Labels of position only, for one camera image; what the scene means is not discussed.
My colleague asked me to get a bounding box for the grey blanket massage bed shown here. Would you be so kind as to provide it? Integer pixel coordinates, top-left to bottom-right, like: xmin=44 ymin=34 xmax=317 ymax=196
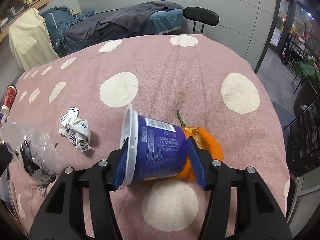
xmin=61 ymin=0 xmax=183 ymax=54

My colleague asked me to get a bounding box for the green potted plant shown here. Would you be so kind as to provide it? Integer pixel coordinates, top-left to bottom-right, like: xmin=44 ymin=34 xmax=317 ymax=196
xmin=293 ymin=59 xmax=319 ymax=83

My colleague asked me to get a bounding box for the red drink can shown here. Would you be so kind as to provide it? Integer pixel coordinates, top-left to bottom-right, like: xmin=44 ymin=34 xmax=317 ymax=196
xmin=1 ymin=85 xmax=17 ymax=115

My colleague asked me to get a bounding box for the black wire rack cart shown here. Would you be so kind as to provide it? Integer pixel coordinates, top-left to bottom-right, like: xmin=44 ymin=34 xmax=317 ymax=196
xmin=286 ymin=98 xmax=319 ymax=177

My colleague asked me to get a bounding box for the blue clothes pile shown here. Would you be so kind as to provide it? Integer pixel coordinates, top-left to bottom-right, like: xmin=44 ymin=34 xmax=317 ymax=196
xmin=41 ymin=6 xmax=97 ymax=56

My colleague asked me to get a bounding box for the cream cloth covered chair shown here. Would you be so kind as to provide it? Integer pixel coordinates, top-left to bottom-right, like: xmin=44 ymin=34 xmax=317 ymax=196
xmin=8 ymin=8 xmax=59 ymax=71

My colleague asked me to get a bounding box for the striped paper wrapper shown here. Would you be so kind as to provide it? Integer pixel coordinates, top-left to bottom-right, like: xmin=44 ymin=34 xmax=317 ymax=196
xmin=58 ymin=107 xmax=91 ymax=152

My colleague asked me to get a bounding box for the black round stool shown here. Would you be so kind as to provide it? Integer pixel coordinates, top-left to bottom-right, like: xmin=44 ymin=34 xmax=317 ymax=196
xmin=183 ymin=7 xmax=220 ymax=34

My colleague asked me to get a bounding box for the clear plastic bag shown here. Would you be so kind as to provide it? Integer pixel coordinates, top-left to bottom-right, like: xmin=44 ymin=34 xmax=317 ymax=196
xmin=1 ymin=123 xmax=61 ymax=184

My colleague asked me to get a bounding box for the orange peel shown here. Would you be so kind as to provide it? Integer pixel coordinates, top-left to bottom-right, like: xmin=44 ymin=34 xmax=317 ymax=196
xmin=175 ymin=110 xmax=224 ymax=180

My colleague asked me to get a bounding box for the blue yogurt cup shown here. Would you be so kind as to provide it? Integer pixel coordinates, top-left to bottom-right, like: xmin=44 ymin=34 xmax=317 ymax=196
xmin=120 ymin=104 xmax=187 ymax=185

